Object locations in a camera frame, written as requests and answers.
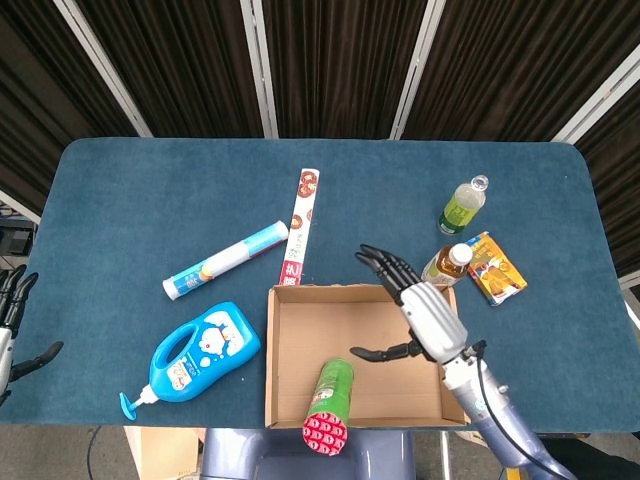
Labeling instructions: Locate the dark pleated partition panel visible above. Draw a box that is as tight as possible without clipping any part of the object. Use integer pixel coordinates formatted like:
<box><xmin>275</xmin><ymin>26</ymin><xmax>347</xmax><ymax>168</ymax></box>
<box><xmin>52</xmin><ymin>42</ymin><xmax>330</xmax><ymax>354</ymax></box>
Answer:
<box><xmin>0</xmin><ymin>0</ymin><xmax>141</xmax><ymax>216</ymax></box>
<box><xmin>574</xmin><ymin>84</ymin><xmax>640</xmax><ymax>279</ymax></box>
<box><xmin>262</xmin><ymin>0</ymin><xmax>429</xmax><ymax>140</ymax></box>
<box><xmin>74</xmin><ymin>0</ymin><xmax>265</xmax><ymax>139</ymax></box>
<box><xmin>402</xmin><ymin>0</ymin><xmax>640</xmax><ymax>143</ymax></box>

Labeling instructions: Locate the green chip can red base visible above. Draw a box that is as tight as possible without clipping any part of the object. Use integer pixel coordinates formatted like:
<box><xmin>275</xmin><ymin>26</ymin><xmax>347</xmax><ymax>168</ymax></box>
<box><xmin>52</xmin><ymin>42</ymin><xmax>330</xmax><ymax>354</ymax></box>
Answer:
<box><xmin>301</xmin><ymin>357</ymin><xmax>355</xmax><ymax>457</ymax></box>

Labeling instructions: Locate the thin black floor cable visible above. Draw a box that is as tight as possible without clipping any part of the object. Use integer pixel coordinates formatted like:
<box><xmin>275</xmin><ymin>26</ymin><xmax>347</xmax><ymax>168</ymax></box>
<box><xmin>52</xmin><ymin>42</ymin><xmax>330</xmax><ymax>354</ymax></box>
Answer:
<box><xmin>86</xmin><ymin>425</ymin><xmax>104</xmax><ymax>480</ymax></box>

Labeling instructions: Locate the blue cartoon pump bottle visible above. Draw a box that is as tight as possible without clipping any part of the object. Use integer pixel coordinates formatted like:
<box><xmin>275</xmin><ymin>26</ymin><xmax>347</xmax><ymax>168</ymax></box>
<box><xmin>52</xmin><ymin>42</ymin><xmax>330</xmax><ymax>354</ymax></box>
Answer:
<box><xmin>118</xmin><ymin>301</ymin><xmax>262</xmax><ymax>421</ymax></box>

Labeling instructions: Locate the black floor equipment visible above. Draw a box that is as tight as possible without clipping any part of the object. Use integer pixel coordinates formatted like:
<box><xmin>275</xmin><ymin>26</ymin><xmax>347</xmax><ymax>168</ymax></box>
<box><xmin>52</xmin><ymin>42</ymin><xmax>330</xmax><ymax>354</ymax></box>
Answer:
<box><xmin>542</xmin><ymin>433</ymin><xmax>640</xmax><ymax>480</ymax></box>

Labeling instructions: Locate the open brown cardboard box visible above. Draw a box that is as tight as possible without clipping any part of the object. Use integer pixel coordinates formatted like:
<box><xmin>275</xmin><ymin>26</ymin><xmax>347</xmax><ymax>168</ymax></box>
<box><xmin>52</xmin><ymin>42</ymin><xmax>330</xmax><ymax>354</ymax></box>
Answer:
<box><xmin>264</xmin><ymin>282</ymin><xmax>472</xmax><ymax>430</ymax></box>

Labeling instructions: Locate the blue-grey robot torso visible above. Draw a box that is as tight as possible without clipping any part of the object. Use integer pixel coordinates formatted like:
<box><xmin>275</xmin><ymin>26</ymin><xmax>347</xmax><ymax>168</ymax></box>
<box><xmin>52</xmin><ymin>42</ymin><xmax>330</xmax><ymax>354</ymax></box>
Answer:
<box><xmin>199</xmin><ymin>427</ymin><xmax>416</xmax><ymax>480</ymax></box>

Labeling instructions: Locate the amber tea bottle white cap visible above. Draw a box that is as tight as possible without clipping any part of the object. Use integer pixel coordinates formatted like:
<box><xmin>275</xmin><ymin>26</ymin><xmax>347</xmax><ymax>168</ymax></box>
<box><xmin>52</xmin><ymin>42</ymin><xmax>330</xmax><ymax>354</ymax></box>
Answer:
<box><xmin>421</xmin><ymin>242</ymin><xmax>474</xmax><ymax>289</ymax></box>

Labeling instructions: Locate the orange yellow snack packet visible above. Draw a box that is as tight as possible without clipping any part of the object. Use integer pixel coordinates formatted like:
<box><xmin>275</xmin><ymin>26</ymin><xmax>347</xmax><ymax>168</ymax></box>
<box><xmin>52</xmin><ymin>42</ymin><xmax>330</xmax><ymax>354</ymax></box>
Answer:
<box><xmin>465</xmin><ymin>230</ymin><xmax>529</xmax><ymax>307</ymax></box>

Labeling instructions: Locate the long white food-print box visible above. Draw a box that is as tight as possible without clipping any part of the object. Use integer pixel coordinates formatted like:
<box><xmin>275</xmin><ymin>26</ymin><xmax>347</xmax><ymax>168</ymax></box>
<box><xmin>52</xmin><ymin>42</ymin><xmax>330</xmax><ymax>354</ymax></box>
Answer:
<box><xmin>279</xmin><ymin>167</ymin><xmax>321</xmax><ymax>289</ymax></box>

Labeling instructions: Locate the blue felt table cover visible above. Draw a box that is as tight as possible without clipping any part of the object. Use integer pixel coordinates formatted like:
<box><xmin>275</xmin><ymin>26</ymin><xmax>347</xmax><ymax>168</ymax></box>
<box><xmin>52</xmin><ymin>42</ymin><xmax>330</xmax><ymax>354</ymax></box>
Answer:
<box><xmin>0</xmin><ymin>137</ymin><xmax>640</xmax><ymax>434</ymax></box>

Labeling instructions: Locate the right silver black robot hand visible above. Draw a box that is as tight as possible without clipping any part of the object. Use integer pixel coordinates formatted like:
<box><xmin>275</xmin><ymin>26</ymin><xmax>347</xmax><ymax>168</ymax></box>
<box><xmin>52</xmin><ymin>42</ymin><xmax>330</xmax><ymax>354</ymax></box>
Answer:
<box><xmin>349</xmin><ymin>243</ymin><xmax>471</xmax><ymax>365</ymax></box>

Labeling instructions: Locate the plastic bag roll blue label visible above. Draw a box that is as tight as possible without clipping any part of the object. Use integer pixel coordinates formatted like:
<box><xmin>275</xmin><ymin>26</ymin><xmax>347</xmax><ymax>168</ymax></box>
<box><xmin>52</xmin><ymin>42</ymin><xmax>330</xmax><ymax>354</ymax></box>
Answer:
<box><xmin>162</xmin><ymin>219</ymin><xmax>290</xmax><ymax>302</ymax></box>

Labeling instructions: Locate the capless green label tea bottle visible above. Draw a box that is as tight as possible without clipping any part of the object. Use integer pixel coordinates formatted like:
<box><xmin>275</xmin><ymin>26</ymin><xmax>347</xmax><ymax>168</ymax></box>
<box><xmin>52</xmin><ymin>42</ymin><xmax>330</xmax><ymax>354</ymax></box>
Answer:
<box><xmin>437</xmin><ymin>174</ymin><xmax>490</xmax><ymax>236</ymax></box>

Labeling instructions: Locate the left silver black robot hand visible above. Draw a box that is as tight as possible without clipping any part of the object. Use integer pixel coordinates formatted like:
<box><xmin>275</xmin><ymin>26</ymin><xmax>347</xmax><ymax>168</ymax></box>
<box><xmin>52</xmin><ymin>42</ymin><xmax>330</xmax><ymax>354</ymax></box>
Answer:
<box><xmin>0</xmin><ymin>264</ymin><xmax>65</xmax><ymax>406</ymax></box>

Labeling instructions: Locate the black equipment beside table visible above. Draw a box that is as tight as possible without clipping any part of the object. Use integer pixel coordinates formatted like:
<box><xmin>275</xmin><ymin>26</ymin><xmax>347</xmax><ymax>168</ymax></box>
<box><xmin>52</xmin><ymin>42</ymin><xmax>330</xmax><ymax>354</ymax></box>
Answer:
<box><xmin>0</xmin><ymin>217</ymin><xmax>39</xmax><ymax>257</ymax></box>

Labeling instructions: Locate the white table leg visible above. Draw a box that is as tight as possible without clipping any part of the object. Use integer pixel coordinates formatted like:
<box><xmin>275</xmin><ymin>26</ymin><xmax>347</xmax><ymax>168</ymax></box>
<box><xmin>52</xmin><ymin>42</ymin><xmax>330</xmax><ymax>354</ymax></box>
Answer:
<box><xmin>439</xmin><ymin>430</ymin><xmax>452</xmax><ymax>480</ymax></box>

